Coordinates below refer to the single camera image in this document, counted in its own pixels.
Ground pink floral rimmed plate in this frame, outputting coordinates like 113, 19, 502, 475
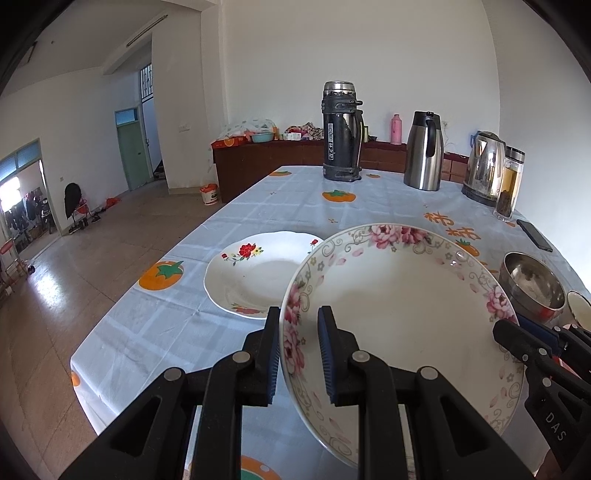
280, 223, 524, 466

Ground person's left hand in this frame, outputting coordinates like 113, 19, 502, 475
535, 450, 572, 480

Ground white enamel cartoon bowl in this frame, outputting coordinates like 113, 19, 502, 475
566, 290, 591, 331

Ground stainless steel bowl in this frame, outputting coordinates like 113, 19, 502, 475
499, 252, 566, 323

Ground red flower white plate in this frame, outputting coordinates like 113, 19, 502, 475
204, 231, 322, 320

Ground persimmon print tablecloth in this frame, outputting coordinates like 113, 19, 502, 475
68, 164, 591, 480

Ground black smartphone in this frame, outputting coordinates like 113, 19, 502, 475
517, 219, 554, 253

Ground glass tea bottle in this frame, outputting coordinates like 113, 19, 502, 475
494, 146, 525, 222

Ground white orange bucket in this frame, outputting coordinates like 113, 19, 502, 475
199, 183, 218, 206

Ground stainless electric kettle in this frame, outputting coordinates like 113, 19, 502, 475
462, 131, 506, 207

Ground dark wooden sideboard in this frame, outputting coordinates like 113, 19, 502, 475
211, 136, 471, 204

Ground teal basin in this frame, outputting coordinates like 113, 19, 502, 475
250, 132, 274, 143

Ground black large thermos flask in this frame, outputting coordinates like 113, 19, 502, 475
322, 80, 365, 182

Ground mesh food cover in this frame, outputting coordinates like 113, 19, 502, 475
218, 118, 276, 140

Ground pink thermos bottle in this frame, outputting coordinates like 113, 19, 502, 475
391, 113, 403, 146

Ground black chair with red items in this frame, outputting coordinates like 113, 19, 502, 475
64, 183, 101, 234

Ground green door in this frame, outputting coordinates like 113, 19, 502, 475
114, 108, 153, 191

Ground steel carafe black handle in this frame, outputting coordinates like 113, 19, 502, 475
404, 111, 444, 191

